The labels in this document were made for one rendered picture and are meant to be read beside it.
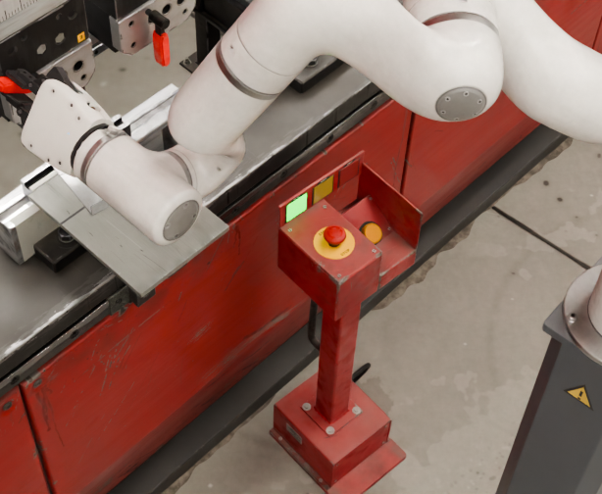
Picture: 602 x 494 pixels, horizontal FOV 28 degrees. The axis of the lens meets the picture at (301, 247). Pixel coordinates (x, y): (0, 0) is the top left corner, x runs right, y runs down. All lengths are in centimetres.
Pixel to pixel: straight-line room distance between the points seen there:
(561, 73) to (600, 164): 202
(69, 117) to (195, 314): 77
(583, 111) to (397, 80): 24
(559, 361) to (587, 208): 145
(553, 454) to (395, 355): 94
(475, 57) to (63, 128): 58
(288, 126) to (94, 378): 56
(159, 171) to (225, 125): 16
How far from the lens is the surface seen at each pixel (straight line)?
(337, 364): 248
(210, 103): 138
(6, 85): 168
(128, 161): 154
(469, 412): 289
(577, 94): 140
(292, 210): 214
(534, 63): 139
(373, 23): 128
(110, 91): 348
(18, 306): 198
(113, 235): 188
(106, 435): 235
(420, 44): 126
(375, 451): 280
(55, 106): 161
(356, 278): 213
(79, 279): 199
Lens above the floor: 249
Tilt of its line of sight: 53 degrees down
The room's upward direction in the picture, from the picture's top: 3 degrees clockwise
